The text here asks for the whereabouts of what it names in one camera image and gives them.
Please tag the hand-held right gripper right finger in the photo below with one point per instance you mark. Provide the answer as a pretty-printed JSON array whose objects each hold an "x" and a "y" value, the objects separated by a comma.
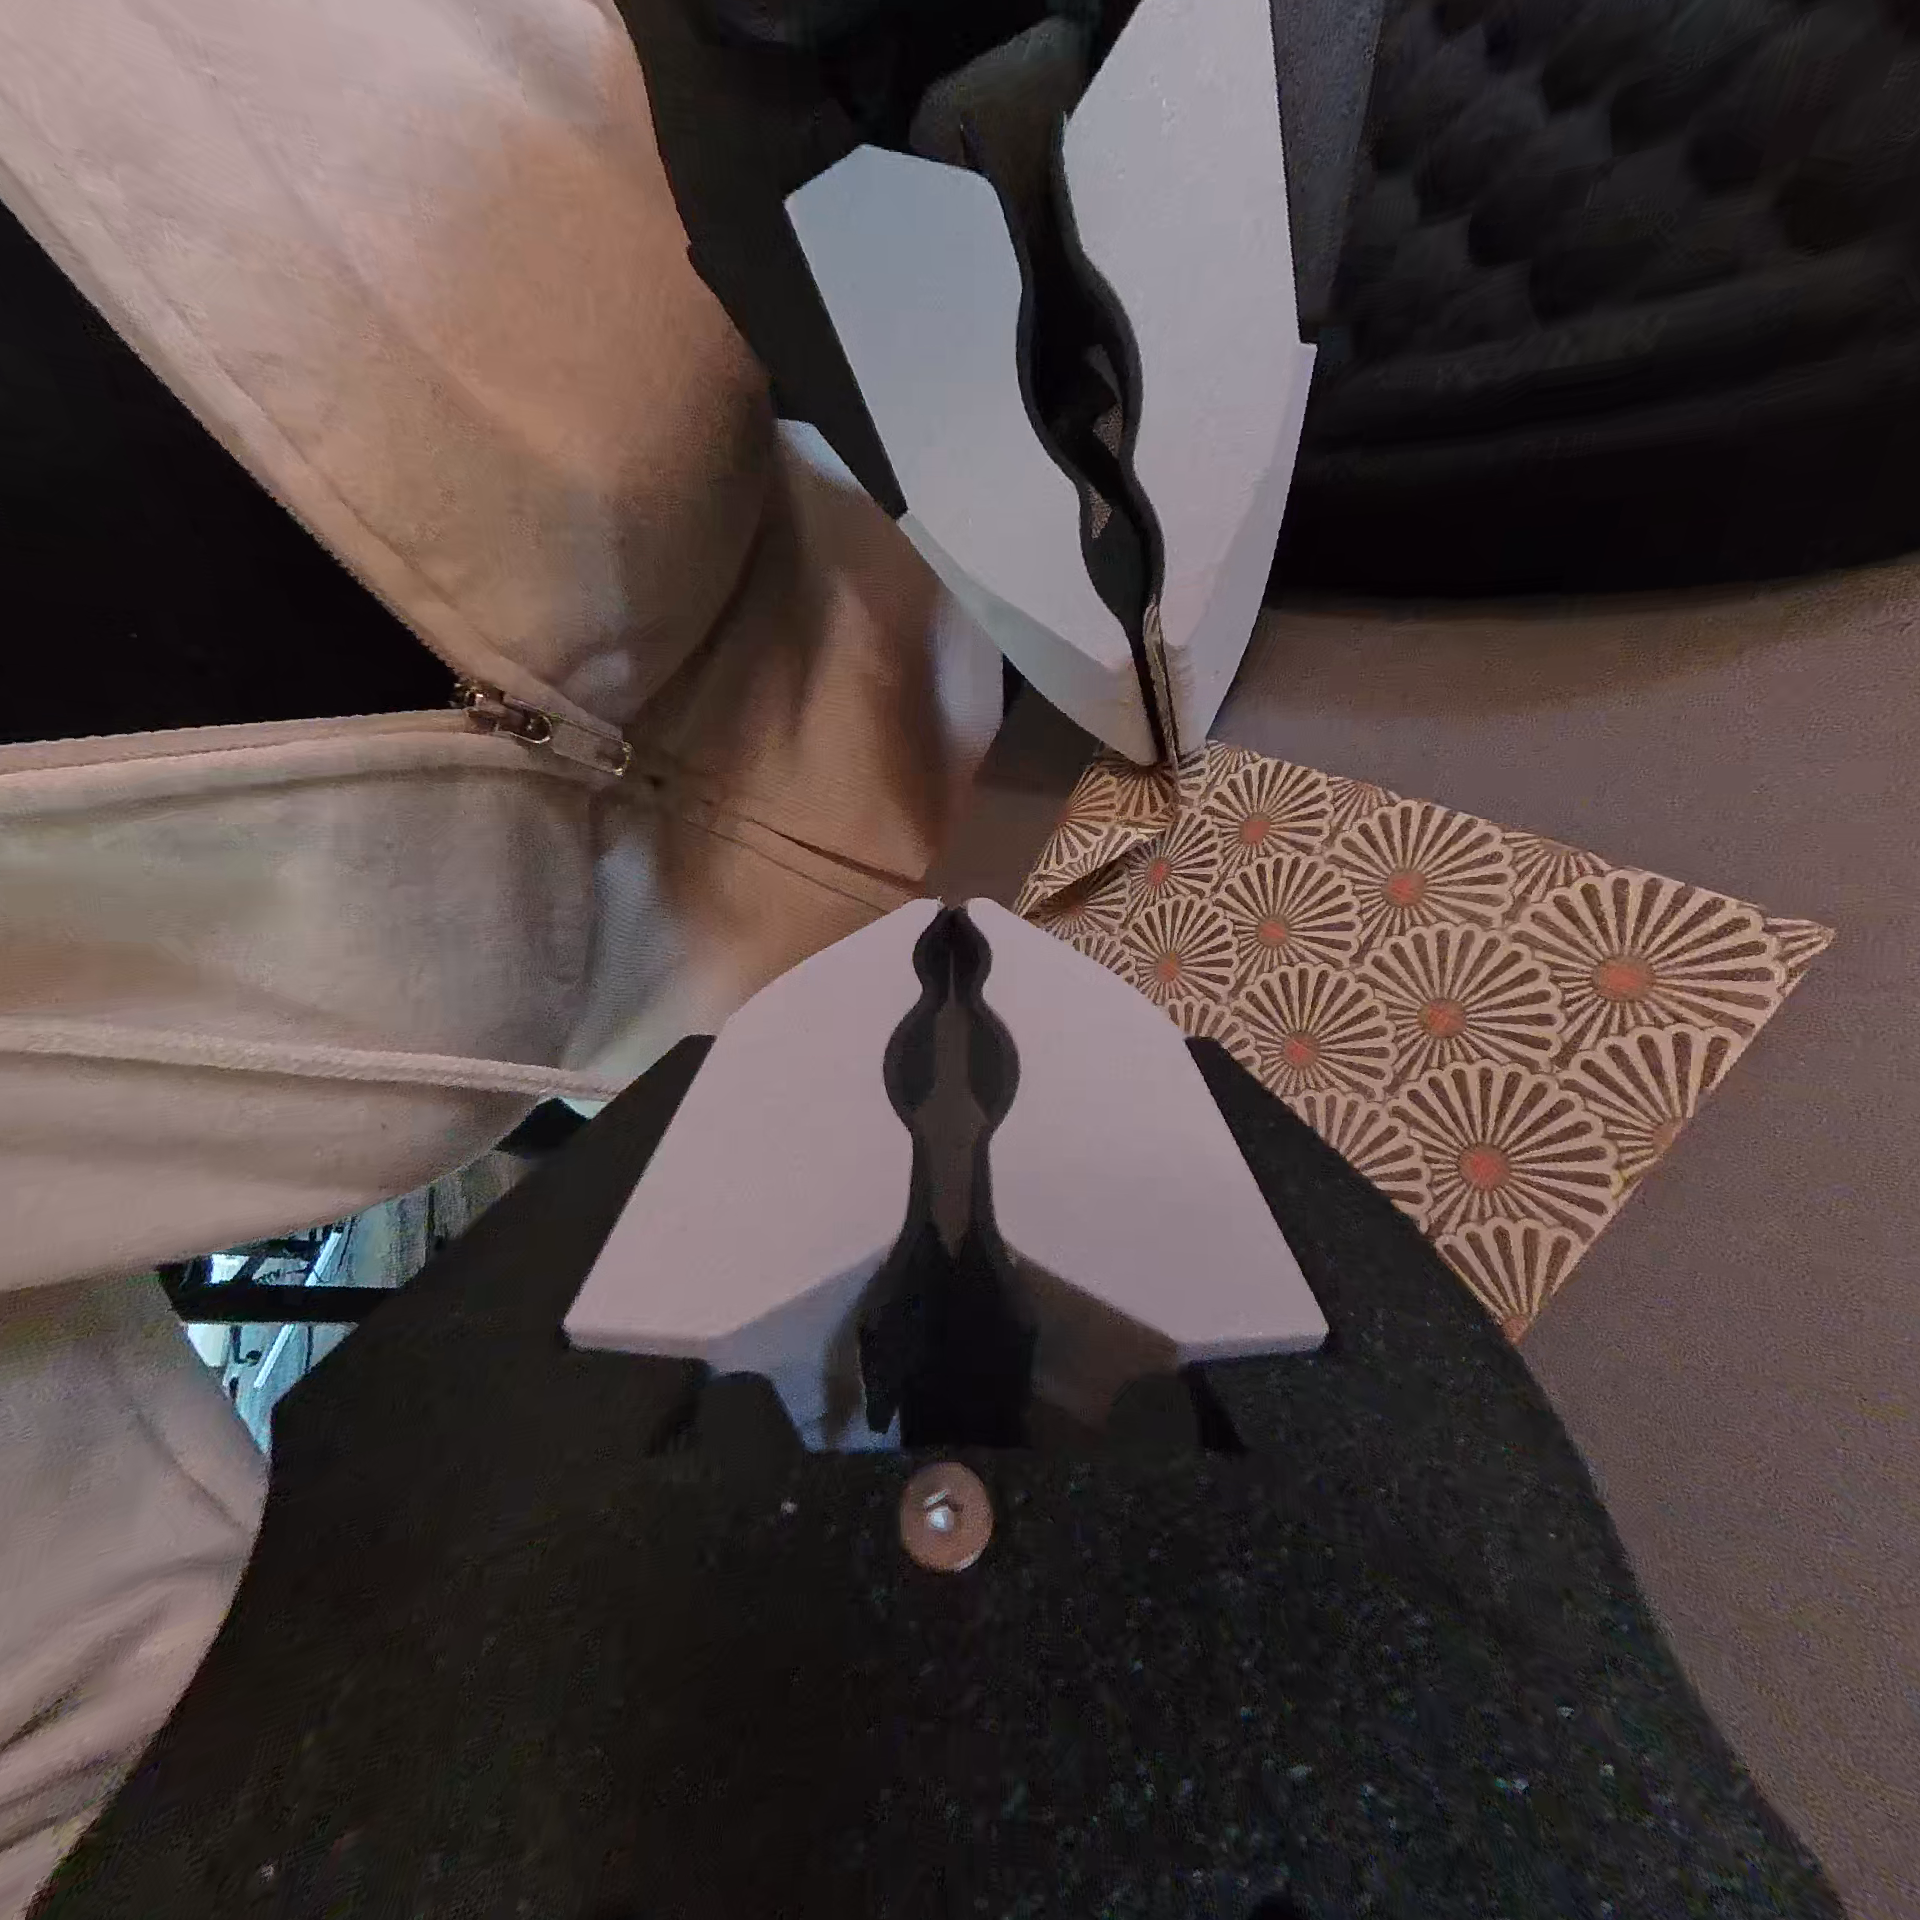
[{"x": 1142, "y": 1172}]

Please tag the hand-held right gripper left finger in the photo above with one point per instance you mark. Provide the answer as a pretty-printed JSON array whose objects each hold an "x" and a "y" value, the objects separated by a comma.
[{"x": 766, "y": 1172}]

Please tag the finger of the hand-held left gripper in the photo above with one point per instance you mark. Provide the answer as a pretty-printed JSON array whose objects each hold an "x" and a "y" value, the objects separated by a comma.
[
  {"x": 1201, "y": 301},
  {"x": 930, "y": 391}
]

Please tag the brown fan pattern origami paper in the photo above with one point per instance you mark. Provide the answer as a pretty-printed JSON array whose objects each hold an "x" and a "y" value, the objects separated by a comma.
[{"x": 1471, "y": 990}]

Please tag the black textured armrest pad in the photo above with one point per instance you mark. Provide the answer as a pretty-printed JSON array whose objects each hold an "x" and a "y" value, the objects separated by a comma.
[{"x": 1622, "y": 271}]

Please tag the person's light jacket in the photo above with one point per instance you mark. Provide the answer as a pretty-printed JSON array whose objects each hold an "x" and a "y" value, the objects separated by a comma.
[{"x": 332, "y": 901}]

